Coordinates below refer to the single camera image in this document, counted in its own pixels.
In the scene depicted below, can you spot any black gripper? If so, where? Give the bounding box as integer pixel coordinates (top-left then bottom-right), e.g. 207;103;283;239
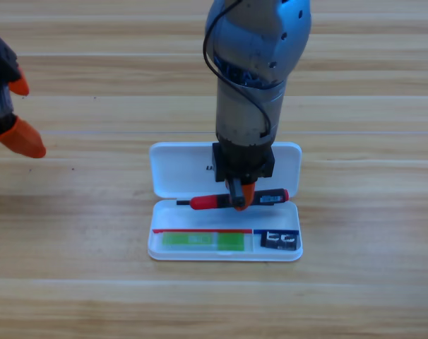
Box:
211;141;275;212
0;32;47;160

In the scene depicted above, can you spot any black marker with red cap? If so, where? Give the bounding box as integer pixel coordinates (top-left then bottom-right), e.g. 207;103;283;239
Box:
189;188;290;210

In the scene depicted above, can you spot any green white highlighter pen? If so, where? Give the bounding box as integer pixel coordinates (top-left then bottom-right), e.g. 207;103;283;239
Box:
161;230;246;253

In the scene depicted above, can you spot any white Unitree pencil case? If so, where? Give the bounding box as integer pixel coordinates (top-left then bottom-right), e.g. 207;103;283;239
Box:
147;141;304;263

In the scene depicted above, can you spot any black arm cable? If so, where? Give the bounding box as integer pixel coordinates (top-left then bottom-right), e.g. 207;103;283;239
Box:
202;0;273;139

